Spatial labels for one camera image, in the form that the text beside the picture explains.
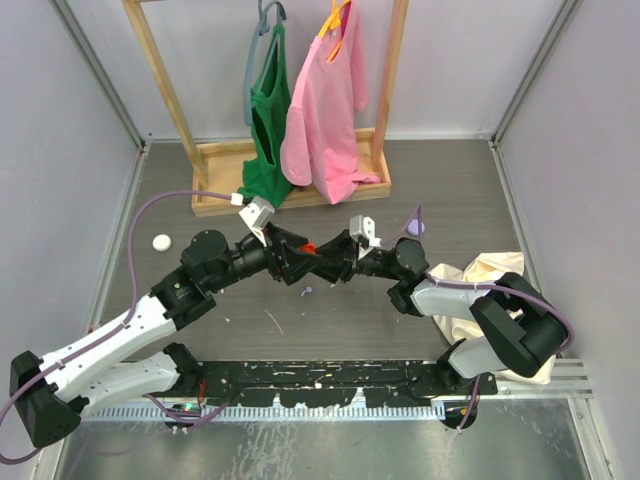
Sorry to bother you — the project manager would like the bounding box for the white slotted cable duct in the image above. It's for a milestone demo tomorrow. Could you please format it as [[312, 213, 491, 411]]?
[[86, 399, 445, 422]]

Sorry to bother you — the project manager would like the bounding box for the pink shirt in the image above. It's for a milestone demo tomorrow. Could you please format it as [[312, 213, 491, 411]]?
[[280, 1, 380, 204]]

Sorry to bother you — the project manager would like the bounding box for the white earbud case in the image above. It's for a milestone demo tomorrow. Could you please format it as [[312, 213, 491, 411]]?
[[152, 234, 172, 252]]

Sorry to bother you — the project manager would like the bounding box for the grey blue hanger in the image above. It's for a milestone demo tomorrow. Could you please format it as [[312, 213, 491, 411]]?
[[243, 0, 287, 126]]

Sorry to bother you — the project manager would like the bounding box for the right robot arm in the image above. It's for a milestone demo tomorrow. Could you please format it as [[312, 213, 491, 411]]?
[[306, 231, 574, 394]]

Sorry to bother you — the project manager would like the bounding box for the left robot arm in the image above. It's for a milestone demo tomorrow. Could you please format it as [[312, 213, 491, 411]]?
[[9, 224, 323, 449]]

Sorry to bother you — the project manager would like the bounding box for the cream cloth bag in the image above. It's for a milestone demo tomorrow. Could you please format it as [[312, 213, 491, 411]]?
[[429, 252, 555, 385]]

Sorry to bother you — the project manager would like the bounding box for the green tank top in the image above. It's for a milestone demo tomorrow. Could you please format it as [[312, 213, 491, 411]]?
[[238, 25, 294, 208]]

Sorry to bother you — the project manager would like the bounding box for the yellow hanger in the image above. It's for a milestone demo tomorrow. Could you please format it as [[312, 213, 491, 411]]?
[[316, 0, 351, 62]]

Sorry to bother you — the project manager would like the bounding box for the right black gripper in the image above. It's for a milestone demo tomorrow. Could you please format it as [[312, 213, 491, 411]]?
[[307, 229, 402, 284]]

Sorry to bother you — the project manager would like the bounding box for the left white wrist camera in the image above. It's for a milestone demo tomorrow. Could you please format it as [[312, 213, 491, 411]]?
[[239, 196, 275, 247]]

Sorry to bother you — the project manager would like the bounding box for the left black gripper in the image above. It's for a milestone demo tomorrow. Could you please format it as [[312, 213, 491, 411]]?
[[207, 221, 322, 292]]

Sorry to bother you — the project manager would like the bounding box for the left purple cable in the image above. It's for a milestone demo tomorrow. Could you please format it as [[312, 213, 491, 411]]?
[[0, 190, 244, 464]]

